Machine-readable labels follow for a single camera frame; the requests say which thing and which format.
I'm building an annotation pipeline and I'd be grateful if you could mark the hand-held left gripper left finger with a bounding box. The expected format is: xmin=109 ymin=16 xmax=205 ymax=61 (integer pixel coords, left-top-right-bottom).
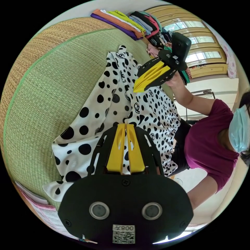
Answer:
xmin=106 ymin=124 xmax=126 ymax=174

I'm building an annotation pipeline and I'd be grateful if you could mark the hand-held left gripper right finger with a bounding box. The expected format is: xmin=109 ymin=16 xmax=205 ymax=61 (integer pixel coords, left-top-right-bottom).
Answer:
xmin=126 ymin=124 xmax=146 ymax=174

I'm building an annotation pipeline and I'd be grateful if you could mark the white t-shirt with black dots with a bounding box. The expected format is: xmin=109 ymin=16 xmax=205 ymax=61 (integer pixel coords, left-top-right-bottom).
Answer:
xmin=42 ymin=45 xmax=182 ymax=202

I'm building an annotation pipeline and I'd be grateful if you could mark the person's right forearm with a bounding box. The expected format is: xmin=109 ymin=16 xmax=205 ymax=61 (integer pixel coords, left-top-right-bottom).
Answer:
xmin=173 ymin=83 xmax=217 ymax=118

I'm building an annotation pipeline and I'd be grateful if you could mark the person's left forearm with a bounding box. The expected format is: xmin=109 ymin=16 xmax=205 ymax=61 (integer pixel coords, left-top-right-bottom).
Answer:
xmin=186 ymin=173 xmax=218 ymax=211

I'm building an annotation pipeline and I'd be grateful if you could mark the person's right hand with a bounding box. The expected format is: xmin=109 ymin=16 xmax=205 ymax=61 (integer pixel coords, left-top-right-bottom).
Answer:
xmin=167 ymin=72 xmax=188 ymax=89

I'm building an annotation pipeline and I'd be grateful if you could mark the pile of clothes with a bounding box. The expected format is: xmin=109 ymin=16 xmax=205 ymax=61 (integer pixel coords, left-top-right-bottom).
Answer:
xmin=90 ymin=8 xmax=193 ymax=85

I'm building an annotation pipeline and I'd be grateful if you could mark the pink floral curtain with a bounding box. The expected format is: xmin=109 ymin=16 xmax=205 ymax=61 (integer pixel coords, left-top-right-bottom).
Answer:
xmin=220 ymin=38 xmax=237 ymax=79

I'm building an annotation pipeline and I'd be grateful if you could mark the person's body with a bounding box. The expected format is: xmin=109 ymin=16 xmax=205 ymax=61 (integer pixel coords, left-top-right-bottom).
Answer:
xmin=171 ymin=92 xmax=250 ymax=196

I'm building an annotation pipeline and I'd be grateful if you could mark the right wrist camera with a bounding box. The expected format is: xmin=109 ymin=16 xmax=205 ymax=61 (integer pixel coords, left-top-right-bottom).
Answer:
xmin=171 ymin=32 xmax=192 ymax=65

